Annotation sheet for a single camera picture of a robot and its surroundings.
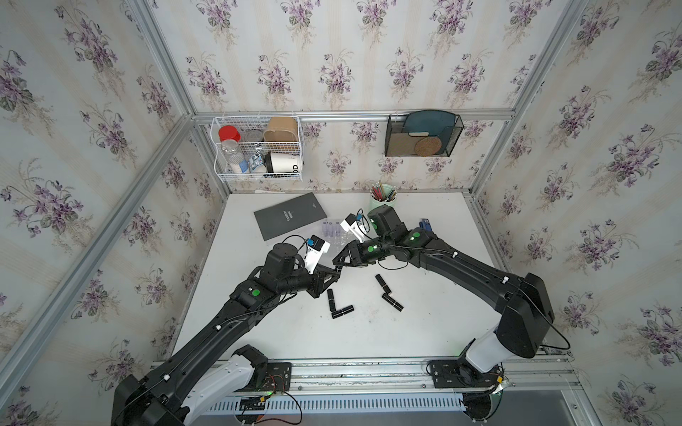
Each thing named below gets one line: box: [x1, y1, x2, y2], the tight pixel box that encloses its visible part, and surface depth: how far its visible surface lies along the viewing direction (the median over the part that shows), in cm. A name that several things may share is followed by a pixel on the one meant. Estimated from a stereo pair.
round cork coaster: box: [414, 136, 442, 157], surface depth 100 cm
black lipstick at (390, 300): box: [380, 292, 405, 313], surface depth 89 cm
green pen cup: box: [367, 180, 398, 213], surface depth 103 cm
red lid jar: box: [218, 125, 242, 142], surface depth 95 cm
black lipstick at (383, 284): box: [374, 273, 392, 295], surface depth 92 cm
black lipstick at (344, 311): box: [331, 305, 355, 320], surface depth 86 cm
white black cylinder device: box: [263, 150, 302, 174], surface depth 95 cm
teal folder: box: [402, 110, 456, 154], surface depth 94 cm
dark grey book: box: [253, 191, 328, 242], surface depth 110 cm
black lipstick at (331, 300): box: [326, 288, 337, 312], surface depth 89 cm
